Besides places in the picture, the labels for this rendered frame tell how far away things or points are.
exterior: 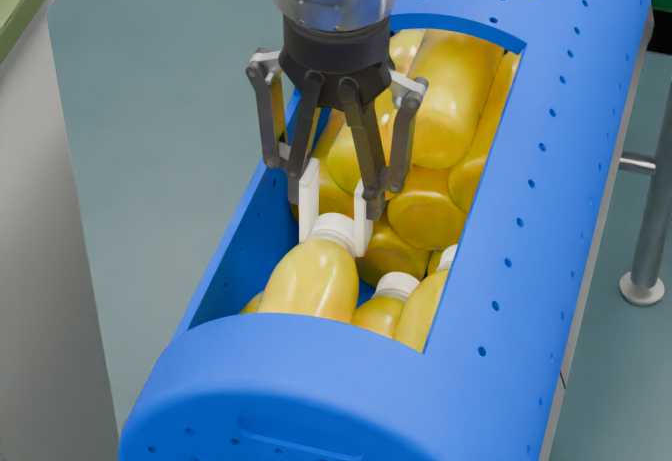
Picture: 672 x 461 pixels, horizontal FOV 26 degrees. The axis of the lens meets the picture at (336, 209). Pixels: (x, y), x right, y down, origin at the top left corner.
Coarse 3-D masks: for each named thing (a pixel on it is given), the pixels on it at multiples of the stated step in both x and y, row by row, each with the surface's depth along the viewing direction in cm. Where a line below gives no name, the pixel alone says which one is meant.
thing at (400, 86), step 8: (392, 72) 104; (392, 80) 103; (400, 80) 104; (408, 80) 104; (392, 88) 104; (400, 88) 104; (408, 88) 103; (416, 88) 104; (424, 88) 104; (392, 96) 104; (400, 96) 104; (400, 104) 104
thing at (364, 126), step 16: (352, 80) 103; (352, 96) 103; (352, 112) 105; (368, 112) 107; (352, 128) 107; (368, 128) 107; (368, 144) 107; (368, 160) 108; (384, 160) 111; (368, 176) 110; (368, 192) 110
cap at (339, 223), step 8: (320, 216) 116; (328, 216) 116; (336, 216) 115; (344, 216) 115; (320, 224) 115; (328, 224) 115; (336, 224) 115; (344, 224) 115; (352, 224) 115; (344, 232) 115; (352, 232) 115; (352, 240) 115
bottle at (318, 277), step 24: (312, 240) 113; (336, 240) 114; (288, 264) 111; (312, 264) 110; (336, 264) 111; (288, 288) 109; (312, 288) 108; (336, 288) 109; (264, 312) 108; (288, 312) 107; (312, 312) 107; (336, 312) 109
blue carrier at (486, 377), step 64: (448, 0) 119; (512, 0) 120; (576, 0) 124; (640, 0) 136; (576, 64) 120; (320, 128) 136; (512, 128) 111; (576, 128) 117; (256, 192) 121; (512, 192) 107; (576, 192) 114; (256, 256) 124; (512, 256) 104; (576, 256) 113; (192, 320) 110; (256, 320) 96; (320, 320) 95; (448, 320) 97; (512, 320) 101; (192, 384) 94; (256, 384) 92; (320, 384) 91; (384, 384) 92; (448, 384) 94; (512, 384) 99; (128, 448) 100; (192, 448) 98; (256, 448) 96; (320, 448) 94; (384, 448) 92; (448, 448) 92; (512, 448) 97
